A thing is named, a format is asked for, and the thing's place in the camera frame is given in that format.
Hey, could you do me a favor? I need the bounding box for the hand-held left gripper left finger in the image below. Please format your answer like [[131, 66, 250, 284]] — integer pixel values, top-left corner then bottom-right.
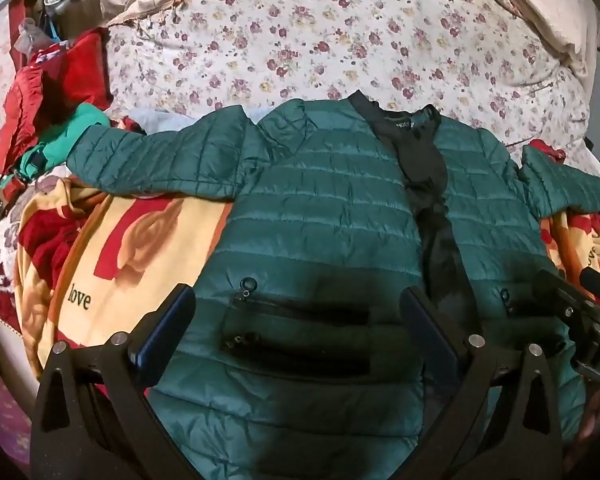
[[30, 283, 197, 480]]

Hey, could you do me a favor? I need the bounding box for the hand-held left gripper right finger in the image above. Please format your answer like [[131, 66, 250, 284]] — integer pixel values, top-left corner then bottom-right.
[[401, 286, 564, 480]]

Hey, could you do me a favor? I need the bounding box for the dark green puffer jacket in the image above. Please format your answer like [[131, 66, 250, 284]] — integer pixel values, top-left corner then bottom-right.
[[65, 90, 600, 480]]

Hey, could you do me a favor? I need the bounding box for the rose print blanket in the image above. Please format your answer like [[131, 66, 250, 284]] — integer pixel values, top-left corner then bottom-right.
[[15, 140, 600, 378]]

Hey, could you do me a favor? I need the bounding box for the purple patterned mat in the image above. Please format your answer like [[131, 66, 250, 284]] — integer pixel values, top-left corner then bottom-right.
[[0, 352, 33, 461]]

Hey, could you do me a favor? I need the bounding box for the light blue cloth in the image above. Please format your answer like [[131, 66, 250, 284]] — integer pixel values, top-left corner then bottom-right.
[[127, 106, 203, 137]]

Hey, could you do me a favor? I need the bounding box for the teal green garment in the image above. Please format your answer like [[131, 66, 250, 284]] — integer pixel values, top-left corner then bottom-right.
[[19, 104, 112, 182]]

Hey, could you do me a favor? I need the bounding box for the red velvet cloth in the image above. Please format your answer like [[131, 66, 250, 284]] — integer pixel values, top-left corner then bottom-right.
[[32, 27, 113, 128]]

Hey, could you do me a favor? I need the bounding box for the floral bed sheet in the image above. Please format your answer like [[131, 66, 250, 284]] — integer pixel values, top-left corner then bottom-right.
[[0, 0, 600, 171]]

